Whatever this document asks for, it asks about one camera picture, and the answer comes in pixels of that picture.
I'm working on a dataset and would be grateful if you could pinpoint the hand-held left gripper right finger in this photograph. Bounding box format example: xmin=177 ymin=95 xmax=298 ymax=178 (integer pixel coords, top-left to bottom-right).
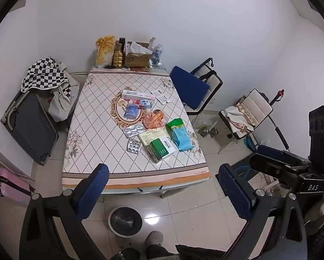
xmin=218 ymin=163 xmax=307 ymax=260

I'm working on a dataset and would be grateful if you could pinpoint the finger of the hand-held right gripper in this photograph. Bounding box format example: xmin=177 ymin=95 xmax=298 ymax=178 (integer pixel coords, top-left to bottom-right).
xmin=249 ymin=153 xmax=312 ymax=180
xmin=256 ymin=145 xmax=310 ymax=166

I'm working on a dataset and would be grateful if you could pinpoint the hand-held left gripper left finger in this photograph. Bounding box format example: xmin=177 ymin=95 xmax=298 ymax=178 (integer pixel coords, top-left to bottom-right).
xmin=20 ymin=163 xmax=110 ymax=260

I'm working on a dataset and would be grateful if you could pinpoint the grey round trash bin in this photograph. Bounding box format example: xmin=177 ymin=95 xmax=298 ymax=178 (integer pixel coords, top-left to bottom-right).
xmin=108 ymin=206 xmax=143 ymax=238

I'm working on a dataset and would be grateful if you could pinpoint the red blue milk carton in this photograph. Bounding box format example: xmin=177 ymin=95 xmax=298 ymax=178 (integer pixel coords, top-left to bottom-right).
xmin=131 ymin=99 xmax=153 ymax=110

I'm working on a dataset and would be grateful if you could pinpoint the person's right forearm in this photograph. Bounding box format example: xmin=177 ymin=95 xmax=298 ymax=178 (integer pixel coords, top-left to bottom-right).
xmin=304 ymin=194 xmax=324 ymax=236

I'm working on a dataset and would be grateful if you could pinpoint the black blue exercise board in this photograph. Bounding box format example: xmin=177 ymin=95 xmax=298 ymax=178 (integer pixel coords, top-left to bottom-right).
xmin=231 ymin=162 xmax=259 ymax=180

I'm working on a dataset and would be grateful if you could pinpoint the blue bag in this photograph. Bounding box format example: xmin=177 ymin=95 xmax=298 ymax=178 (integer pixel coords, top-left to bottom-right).
xmin=244 ymin=138 xmax=258 ymax=152

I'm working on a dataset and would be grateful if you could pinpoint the beige cloth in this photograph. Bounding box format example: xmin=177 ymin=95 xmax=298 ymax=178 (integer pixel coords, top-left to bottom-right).
xmin=224 ymin=105 xmax=256 ymax=134

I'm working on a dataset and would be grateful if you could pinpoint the black rod with red tip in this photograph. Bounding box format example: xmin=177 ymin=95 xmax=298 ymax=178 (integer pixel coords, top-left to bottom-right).
xmin=268 ymin=89 xmax=291 ymax=153

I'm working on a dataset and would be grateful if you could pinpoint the silver blister pack with pills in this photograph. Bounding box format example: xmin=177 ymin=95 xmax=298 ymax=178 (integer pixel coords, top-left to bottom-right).
xmin=127 ymin=139 xmax=142 ymax=155

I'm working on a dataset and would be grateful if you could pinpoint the table with patterned cloth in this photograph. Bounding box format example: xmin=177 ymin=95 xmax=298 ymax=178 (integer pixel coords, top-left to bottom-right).
xmin=62 ymin=69 xmax=212 ymax=187

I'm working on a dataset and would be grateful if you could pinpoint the metal dumbbell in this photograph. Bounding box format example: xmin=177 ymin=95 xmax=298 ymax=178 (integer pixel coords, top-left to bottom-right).
xmin=197 ymin=125 xmax=219 ymax=138

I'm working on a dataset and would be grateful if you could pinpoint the white table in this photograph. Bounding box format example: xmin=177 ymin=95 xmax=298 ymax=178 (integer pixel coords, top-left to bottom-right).
xmin=62 ymin=62 xmax=213 ymax=199

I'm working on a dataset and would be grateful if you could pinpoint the green blue snack packet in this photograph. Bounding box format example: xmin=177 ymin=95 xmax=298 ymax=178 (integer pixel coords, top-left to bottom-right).
xmin=166 ymin=118 xmax=195 ymax=152

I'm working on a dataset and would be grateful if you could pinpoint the grey fuzzy slipper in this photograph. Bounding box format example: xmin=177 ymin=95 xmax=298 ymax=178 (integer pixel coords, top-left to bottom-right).
xmin=145 ymin=231 xmax=164 ymax=250

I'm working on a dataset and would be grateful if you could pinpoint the green white medicine box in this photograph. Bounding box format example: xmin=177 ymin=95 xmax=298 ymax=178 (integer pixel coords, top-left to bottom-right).
xmin=148 ymin=138 xmax=176 ymax=163

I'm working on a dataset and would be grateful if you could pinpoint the pale yellow paper sheet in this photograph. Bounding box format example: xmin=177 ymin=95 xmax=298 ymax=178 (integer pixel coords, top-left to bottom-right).
xmin=138 ymin=128 xmax=171 ymax=147

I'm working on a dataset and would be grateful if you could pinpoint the pink suitcase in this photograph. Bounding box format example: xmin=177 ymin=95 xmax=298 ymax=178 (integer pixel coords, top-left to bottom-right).
xmin=0 ymin=167 xmax=35 ymax=208

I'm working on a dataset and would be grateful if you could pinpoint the blue plastic packet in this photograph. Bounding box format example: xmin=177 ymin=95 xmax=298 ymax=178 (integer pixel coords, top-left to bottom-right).
xmin=123 ymin=103 xmax=139 ymax=120

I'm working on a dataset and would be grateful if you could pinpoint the black suitcase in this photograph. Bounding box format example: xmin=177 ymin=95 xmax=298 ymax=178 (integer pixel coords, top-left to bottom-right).
xmin=1 ymin=89 xmax=60 ymax=166

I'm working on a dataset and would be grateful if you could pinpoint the person's dark pants leg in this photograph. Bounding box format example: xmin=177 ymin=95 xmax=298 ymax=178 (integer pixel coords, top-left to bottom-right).
xmin=146 ymin=245 xmax=179 ymax=260

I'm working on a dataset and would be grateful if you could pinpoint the white tote bag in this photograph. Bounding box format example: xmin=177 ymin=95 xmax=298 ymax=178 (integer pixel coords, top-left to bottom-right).
xmin=48 ymin=62 xmax=80 ymax=122

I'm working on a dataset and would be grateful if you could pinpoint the orange plastic bag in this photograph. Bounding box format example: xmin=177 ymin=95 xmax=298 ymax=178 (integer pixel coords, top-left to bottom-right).
xmin=142 ymin=109 xmax=168 ymax=129

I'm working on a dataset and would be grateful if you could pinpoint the white pink toothpaste box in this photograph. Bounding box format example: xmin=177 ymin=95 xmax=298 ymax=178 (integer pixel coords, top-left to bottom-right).
xmin=121 ymin=89 xmax=155 ymax=101

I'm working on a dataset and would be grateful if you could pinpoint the flattened white barcode box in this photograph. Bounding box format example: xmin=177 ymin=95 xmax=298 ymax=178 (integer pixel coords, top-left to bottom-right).
xmin=153 ymin=89 xmax=170 ymax=105

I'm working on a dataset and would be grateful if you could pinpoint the black white checkered cloth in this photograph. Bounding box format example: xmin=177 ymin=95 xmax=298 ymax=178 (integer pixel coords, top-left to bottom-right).
xmin=21 ymin=57 xmax=72 ymax=98

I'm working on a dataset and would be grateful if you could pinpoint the gold chocolate box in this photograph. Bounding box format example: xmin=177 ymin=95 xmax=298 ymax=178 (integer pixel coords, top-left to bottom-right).
xmin=113 ymin=43 xmax=125 ymax=68

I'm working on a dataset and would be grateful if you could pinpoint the brown cardboard box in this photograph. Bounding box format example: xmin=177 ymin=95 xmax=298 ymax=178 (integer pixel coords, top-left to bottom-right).
xmin=124 ymin=41 xmax=152 ymax=68

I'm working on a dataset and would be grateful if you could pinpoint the yellow snack bag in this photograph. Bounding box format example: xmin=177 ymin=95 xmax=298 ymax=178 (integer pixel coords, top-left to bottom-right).
xmin=96 ymin=35 xmax=116 ymax=67

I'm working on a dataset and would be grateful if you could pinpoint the blue label water bottle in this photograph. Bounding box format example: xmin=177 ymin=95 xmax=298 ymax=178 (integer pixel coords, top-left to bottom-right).
xmin=152 ymin=44 xmax=162 ymax=65

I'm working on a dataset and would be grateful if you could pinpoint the white crumpled paper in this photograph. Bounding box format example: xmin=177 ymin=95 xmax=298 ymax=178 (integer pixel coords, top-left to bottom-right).
xmin=129 ymin=42 xmax=153 ymax=55

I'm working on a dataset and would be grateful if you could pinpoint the black frame white chair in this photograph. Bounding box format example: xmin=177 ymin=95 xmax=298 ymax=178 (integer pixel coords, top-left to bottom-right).
xmin=219 ymin=89 xmax=273 ymax=155
xmin=178 ymin=58 xmax=223 ymax=117

